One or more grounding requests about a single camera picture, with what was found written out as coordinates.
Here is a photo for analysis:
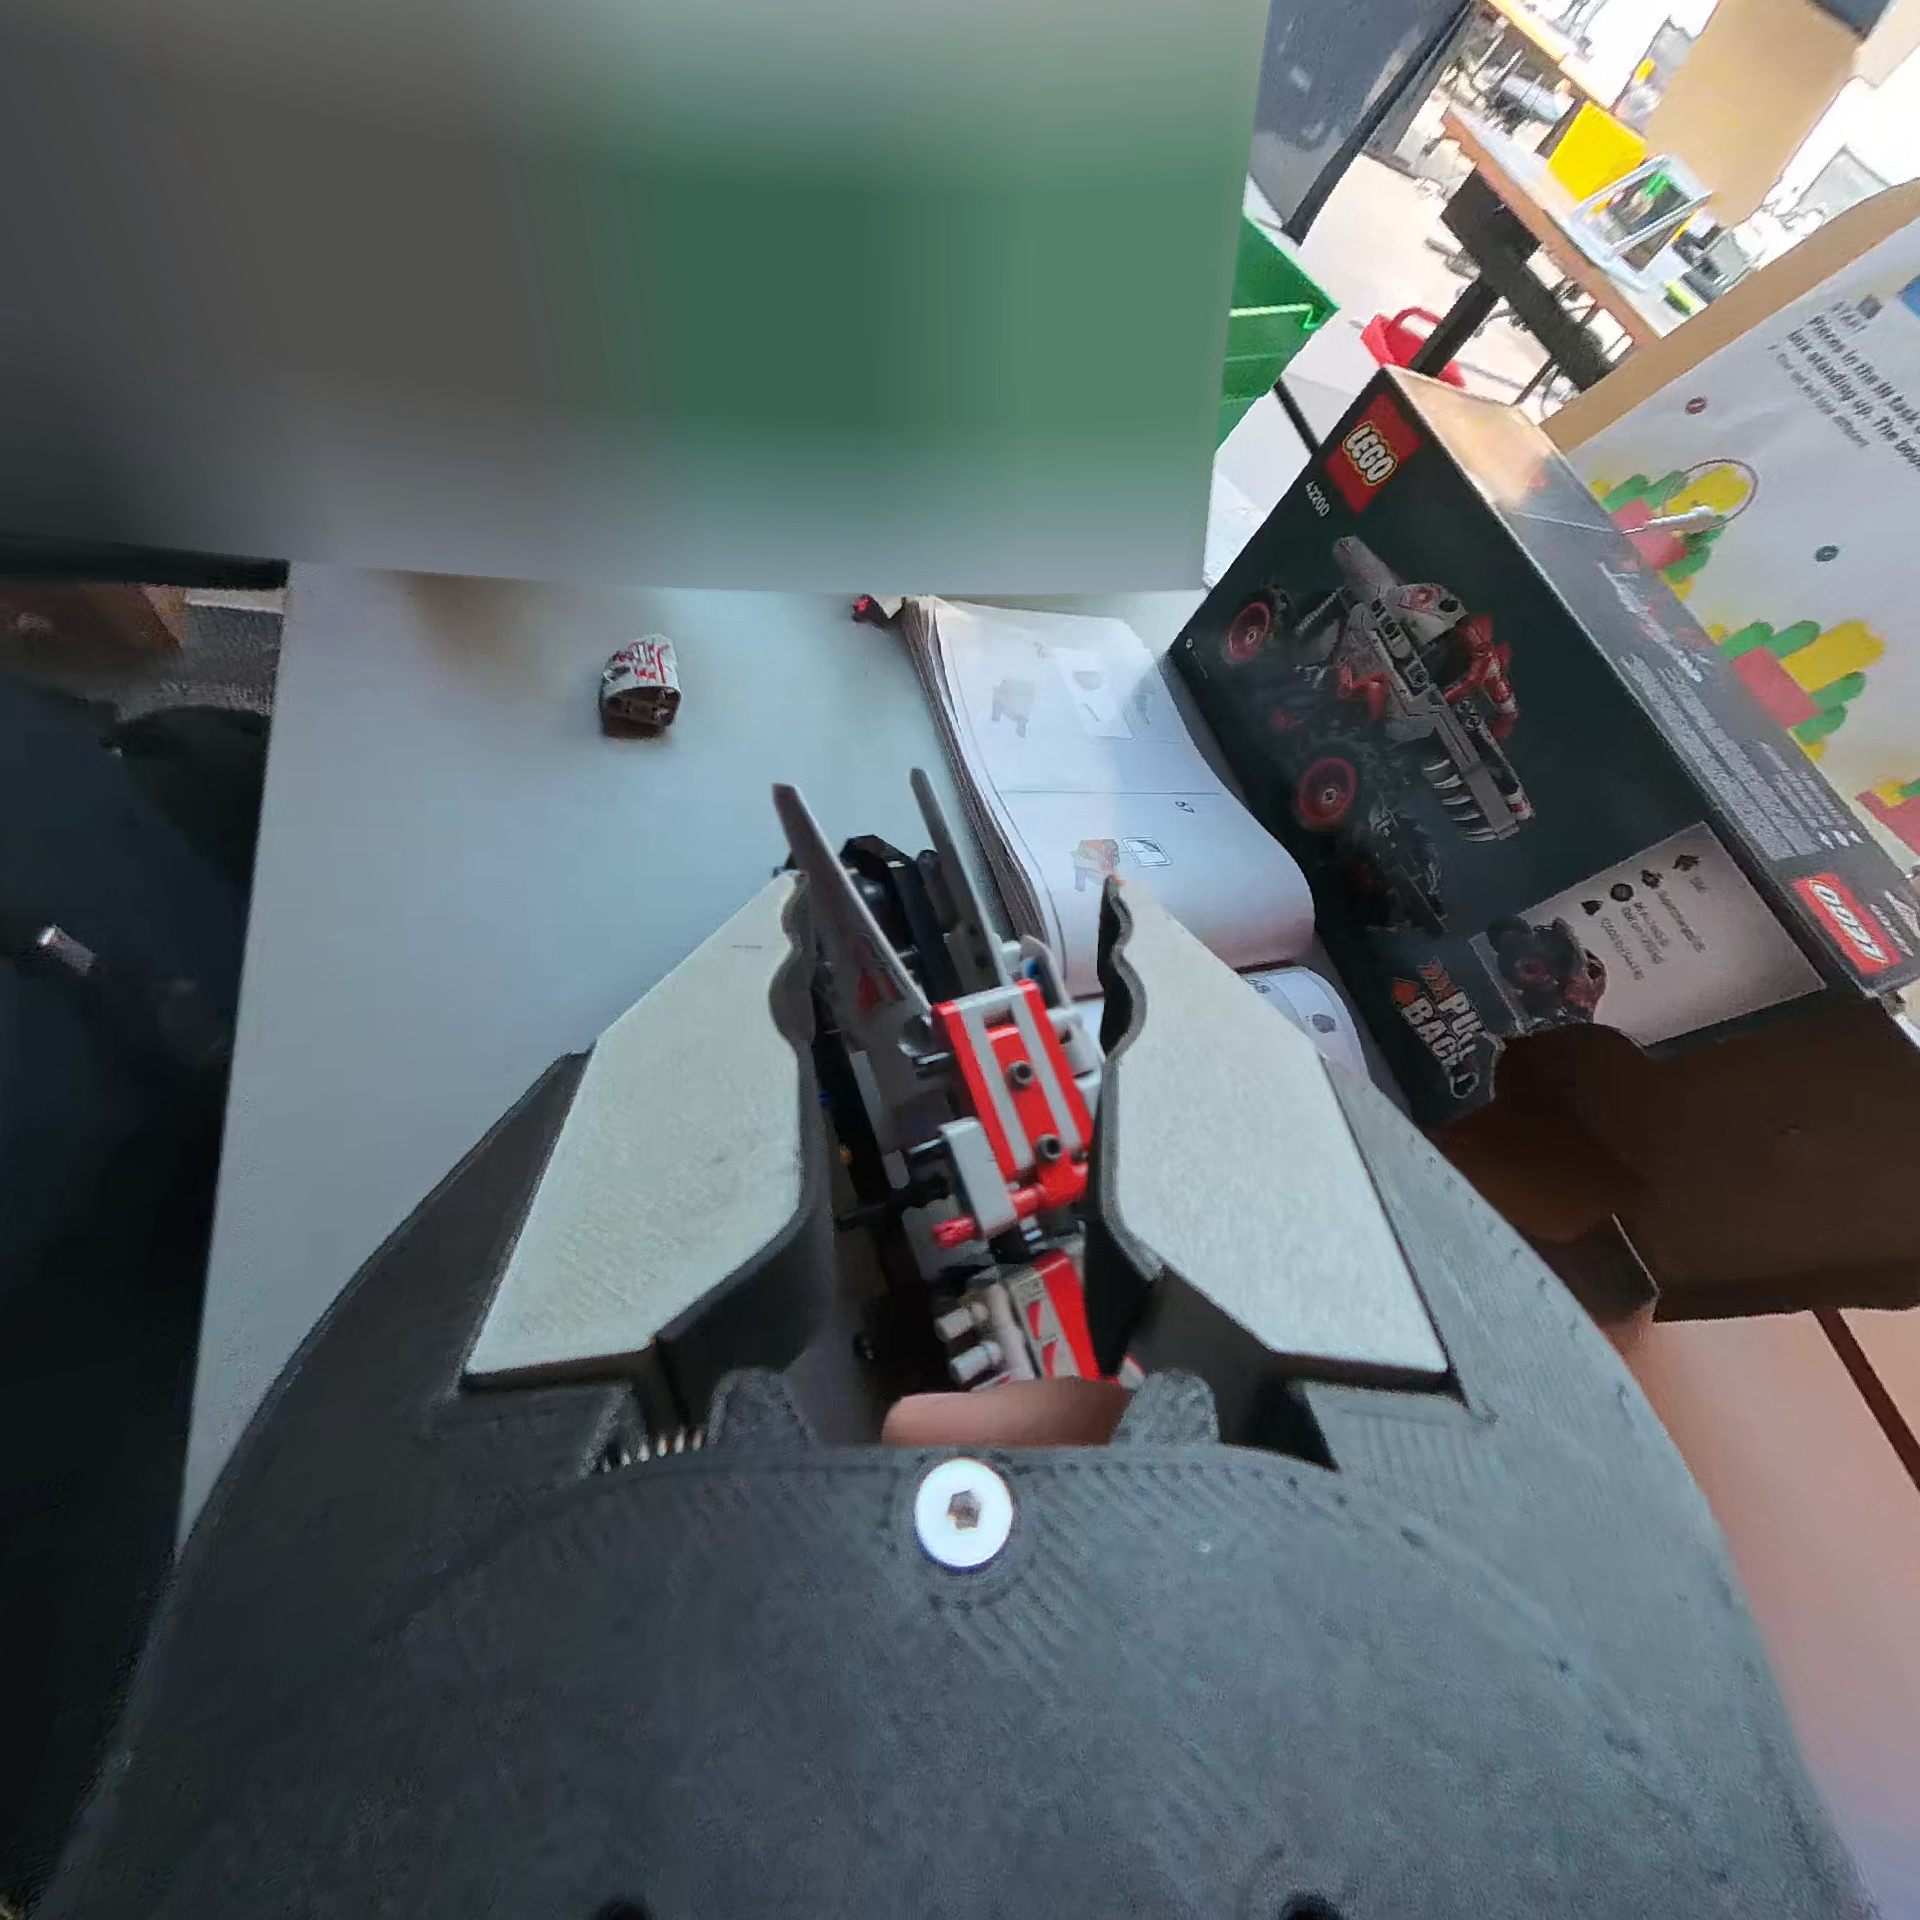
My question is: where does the yellow box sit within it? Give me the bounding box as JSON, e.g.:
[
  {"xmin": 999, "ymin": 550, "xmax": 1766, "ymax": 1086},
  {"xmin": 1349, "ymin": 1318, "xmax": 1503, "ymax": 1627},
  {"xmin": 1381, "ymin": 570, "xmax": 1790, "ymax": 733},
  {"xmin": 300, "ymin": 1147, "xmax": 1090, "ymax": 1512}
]
[{"xmin": 1549, "ymin": 96, "xmax": 1654, "ymax": 205}]

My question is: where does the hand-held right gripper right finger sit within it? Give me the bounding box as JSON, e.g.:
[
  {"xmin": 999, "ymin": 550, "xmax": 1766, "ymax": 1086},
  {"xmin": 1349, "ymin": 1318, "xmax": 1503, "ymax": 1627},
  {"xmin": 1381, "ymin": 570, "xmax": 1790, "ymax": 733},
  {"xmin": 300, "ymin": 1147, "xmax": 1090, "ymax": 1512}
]
[{"xmin": 1082, "ymin": 878, "xmax": 1453, "ymax": 1392}]

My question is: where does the lego instruction booklet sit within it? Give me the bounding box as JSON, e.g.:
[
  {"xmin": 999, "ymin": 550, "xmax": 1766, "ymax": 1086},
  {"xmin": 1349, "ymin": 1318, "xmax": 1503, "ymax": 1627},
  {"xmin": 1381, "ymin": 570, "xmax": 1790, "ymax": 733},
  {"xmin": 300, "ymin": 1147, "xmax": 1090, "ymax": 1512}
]
[{"xmin": 897, "ymin": 591, "xmax": 1324, "ymax": 972}]

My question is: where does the wooden table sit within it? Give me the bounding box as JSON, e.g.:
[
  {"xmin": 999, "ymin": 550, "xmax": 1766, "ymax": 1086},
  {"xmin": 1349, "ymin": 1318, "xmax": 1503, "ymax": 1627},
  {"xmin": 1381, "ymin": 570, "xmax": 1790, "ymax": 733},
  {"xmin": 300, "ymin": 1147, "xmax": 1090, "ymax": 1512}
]
[{"xmin": 1431, "ymin": 96, "xmax": 1693, "ymax": 411}]

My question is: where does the red and grey lego model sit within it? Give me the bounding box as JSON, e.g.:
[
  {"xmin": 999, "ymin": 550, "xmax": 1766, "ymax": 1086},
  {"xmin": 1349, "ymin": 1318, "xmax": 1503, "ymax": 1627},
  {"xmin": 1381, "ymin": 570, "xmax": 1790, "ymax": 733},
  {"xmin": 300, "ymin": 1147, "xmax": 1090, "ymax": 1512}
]
[{"xmin": 769, "ymin": 767, "xmax": 1146, "ymax": 1392}]

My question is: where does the green plastic bin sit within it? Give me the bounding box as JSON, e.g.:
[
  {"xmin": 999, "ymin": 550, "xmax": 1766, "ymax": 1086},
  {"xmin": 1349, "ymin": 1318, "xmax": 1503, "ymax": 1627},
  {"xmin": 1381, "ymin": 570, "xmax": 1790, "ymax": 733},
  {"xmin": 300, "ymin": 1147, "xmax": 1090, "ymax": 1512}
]
[{"xmin": 1218, "ymin": 208, "xmax": 1344, "ymax": 443}]

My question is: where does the person's dark blue clothing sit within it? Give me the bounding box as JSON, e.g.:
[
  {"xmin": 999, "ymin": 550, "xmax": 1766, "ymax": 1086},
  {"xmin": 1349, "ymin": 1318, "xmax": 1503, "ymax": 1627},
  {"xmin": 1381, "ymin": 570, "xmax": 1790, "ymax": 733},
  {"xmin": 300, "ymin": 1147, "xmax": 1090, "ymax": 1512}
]
[{"xmin": 0, "ymin": 659, "xmax": 261, "ymax": 1650}]

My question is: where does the dark lego set box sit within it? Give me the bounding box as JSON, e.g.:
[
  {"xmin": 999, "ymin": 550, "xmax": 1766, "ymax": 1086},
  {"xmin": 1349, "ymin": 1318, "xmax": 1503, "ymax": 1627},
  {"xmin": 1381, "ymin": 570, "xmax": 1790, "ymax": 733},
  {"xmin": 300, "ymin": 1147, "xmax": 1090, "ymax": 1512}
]
[{"xmin": 1170, "ymin": 365, "xmax": 1920, "ymax": 1325}]

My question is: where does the black monitor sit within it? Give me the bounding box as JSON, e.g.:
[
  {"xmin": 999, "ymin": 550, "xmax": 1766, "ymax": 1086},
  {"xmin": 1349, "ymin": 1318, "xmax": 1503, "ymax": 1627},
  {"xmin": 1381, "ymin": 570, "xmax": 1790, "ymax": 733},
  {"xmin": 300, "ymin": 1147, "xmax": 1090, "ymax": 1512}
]
[{"xmin": 1251, "ymin": 0, "xmax": 1485, "ymax": 227}]

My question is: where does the white printed cardboard board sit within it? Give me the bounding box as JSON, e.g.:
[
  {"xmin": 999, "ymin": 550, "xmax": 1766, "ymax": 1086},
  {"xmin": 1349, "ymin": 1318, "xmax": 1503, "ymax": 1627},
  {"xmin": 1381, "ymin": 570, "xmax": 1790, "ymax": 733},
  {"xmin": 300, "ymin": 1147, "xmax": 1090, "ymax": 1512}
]
[{"xmin": 1549, "ymin": 182, "xmax": 1920, "ymax": 868}]

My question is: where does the white paper sheet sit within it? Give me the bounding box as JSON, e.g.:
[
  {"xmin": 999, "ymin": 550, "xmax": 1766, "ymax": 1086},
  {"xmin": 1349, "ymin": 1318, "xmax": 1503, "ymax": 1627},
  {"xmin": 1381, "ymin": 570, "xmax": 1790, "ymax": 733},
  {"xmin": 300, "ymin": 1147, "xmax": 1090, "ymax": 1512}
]
[{"xmin": 1243, "ymin": 968, "xmax": 1359, "ymax": 1074}]

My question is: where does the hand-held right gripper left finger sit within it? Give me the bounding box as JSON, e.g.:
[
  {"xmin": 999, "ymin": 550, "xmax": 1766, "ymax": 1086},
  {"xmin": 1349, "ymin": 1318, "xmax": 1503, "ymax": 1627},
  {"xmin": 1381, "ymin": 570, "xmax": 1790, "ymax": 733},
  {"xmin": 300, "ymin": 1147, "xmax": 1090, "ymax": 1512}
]
[{"xmin": 457, "ymin": 868, "xmax": 843, "ymax": 1419}]

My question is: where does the grey lego panel piece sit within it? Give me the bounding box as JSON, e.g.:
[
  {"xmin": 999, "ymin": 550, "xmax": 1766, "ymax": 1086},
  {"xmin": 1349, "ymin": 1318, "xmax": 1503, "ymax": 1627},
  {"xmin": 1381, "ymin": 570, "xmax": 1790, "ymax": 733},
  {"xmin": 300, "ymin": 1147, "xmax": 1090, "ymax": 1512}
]
[{"xmin": 599, "ymin": 631, "xmax": 684, "ymax": 738}]

